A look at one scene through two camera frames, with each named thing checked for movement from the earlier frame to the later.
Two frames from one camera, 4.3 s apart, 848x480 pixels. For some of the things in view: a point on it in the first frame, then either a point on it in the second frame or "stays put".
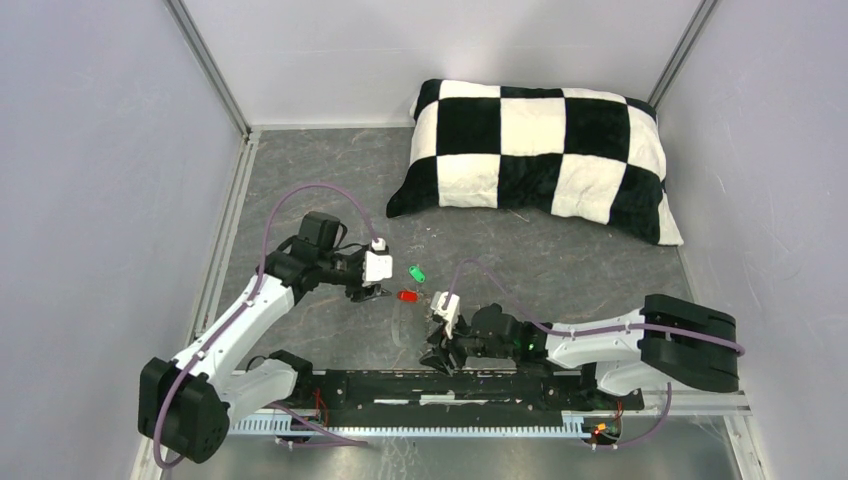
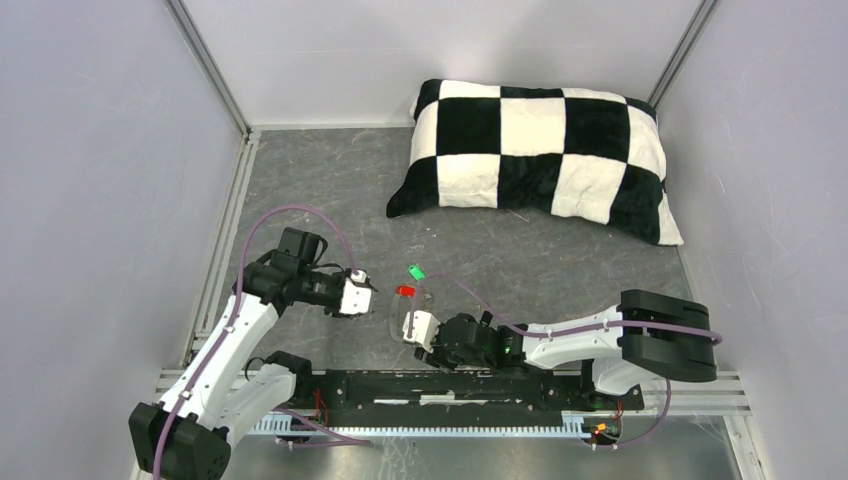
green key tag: (417, 274) stays put
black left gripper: (370, 292) → (328, 310)
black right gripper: (441, 344) stays put
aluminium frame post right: (661, 87) stays put
